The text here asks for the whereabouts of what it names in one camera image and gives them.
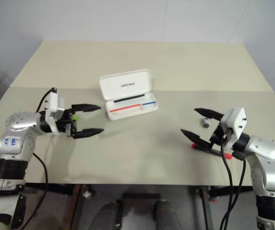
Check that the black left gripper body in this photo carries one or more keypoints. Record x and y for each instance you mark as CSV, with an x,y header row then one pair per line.
x,y
66,119

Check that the blue pen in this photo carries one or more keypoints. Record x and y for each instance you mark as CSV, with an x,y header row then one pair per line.
x,y
149,103

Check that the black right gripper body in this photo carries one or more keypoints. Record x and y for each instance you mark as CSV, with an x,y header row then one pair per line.
x,y
217,136

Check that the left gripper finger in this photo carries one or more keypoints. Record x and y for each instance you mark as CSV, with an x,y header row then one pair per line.
x,y
85,108
88,133

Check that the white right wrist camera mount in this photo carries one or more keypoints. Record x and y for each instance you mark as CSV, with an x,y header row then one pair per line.
x,y
235,119

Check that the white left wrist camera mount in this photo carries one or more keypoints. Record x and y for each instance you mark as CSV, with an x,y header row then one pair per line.
x,y
52,101

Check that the black table frame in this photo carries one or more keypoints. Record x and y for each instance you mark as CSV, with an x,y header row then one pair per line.
x,y
78,210

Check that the white open pencil case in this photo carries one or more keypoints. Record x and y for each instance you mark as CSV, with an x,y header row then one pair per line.
x,y
125,83

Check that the green marker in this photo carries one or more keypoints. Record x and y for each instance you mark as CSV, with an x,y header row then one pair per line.
x,y
75,117

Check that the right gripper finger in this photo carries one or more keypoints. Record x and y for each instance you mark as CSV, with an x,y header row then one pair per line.
x,y
196,139
209,113

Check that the black pen with red cap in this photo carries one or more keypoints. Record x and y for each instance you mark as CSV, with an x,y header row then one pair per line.
x,y
194,145

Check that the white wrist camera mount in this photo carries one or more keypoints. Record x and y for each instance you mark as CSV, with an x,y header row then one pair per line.
x,y
235,119
52,101

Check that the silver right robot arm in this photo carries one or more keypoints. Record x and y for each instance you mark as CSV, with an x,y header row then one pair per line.
x,y
264,146

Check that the small white bracket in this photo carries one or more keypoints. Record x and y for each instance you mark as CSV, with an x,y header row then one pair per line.
x,y
87,194

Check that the small grey round sharpener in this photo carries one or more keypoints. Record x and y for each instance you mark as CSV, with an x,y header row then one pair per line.
x,y
205,122

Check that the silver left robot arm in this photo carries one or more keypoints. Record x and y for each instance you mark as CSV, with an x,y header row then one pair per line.
x,y
19,121

